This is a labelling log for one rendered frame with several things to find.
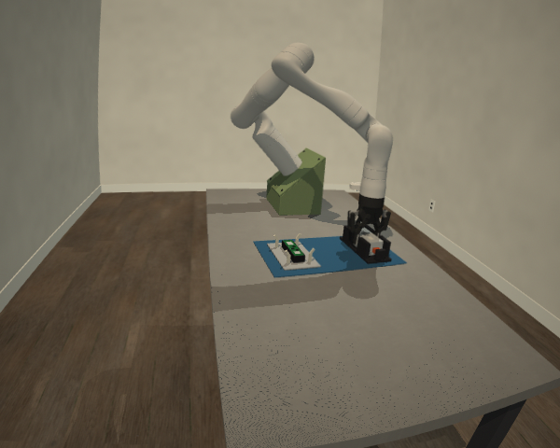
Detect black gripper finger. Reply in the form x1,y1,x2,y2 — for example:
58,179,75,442
347,210,371,246
373,209,391,237

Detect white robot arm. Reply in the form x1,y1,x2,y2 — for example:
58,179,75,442
231,43,393,199

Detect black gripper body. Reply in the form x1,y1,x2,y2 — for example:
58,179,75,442
357,193,385,225

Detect blue flat mat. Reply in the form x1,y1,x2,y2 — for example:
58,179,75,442
258,225,407,278

